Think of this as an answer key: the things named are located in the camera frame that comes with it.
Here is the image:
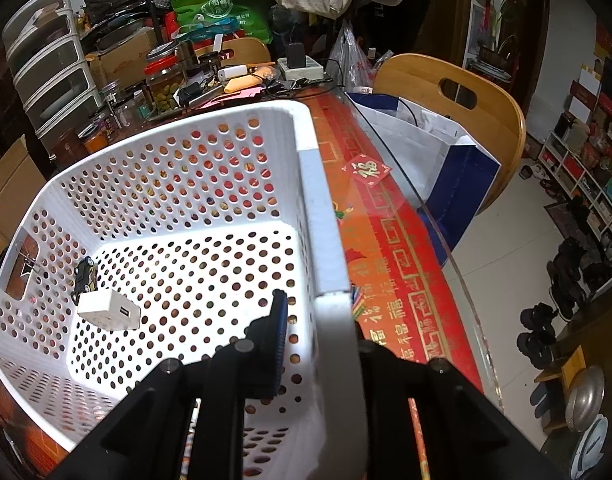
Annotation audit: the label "black sandal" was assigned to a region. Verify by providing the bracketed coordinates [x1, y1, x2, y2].
[516, 332, 556, 368]
[520, 302, 559, 333]

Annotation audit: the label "black boots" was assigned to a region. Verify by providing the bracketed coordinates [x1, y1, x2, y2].
[546, 237, 591, 318]

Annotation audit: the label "empty glass jar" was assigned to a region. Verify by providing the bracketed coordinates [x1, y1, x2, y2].
[98, 80, 127, 126]

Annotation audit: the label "red paper sticker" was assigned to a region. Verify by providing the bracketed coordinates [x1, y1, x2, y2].
[342, 154, 393, 188]

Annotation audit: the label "white power strip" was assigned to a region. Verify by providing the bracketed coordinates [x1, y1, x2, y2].
[277, 56, 325, 81]

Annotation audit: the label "brown cardboard box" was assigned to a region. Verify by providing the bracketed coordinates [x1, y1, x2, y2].
[0, 135, 47, 241]

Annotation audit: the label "grey slippers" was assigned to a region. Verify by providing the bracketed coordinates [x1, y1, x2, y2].
[528, 382, 554, 418]

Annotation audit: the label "orange jar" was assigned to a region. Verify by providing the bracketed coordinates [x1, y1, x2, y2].
[78, 125, 118, 155]

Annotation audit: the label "potted plant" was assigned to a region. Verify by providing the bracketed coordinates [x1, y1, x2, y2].
[478, 0, 524, 68]

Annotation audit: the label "white cube shelf unit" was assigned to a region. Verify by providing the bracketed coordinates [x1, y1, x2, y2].
[536, 50, 612, 261]

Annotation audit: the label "white USB charger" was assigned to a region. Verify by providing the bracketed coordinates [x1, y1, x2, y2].
[76, 289, 143, 332]

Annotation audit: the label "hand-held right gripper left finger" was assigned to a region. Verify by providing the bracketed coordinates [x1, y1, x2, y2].
[48, 289, 289, 480]

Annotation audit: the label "small black toy car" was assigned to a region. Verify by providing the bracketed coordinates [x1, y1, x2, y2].
[70, 256, 98, 306]

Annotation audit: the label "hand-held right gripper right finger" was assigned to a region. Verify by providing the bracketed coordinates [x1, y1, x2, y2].
[358, 342, 556, 480]

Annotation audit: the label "red lid pickle jar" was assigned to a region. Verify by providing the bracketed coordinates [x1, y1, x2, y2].
[145, 57, 187, 113]

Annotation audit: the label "metal binder clip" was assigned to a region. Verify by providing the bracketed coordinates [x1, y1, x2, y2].
[8, 240, 43, 278]

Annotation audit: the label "wooden stool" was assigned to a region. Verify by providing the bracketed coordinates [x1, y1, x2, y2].
[533, 345, 586, 433]

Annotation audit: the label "orange snack packet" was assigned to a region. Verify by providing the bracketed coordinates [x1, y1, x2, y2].
[223, 74, 264, 95]

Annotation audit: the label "white plastic bag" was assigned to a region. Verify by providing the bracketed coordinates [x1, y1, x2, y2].
[328, 19, 377, 92]

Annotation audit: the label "grey plastic drawer tower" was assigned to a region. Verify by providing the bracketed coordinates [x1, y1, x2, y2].
[1, 0, 104, 156]

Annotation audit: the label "black power adapter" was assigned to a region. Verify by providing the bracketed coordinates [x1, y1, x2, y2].
[285, 42, 307, 69]

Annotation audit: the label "green shopping bag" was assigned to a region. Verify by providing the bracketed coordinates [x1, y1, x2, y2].
[171, 0, 274, 46]

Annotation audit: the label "printed cardboard box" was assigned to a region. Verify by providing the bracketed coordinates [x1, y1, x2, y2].
[86, 27, 161, 91]

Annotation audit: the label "white perforated plastic basket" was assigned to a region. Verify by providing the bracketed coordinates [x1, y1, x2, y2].
[0, 99, 369, 480]

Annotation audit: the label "metal pot lid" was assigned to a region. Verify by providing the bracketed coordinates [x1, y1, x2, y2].
[564, 365, 606, 433]

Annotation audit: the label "white and blue paper bag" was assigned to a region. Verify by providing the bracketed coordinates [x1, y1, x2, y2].
[345, 91, 502, 253]

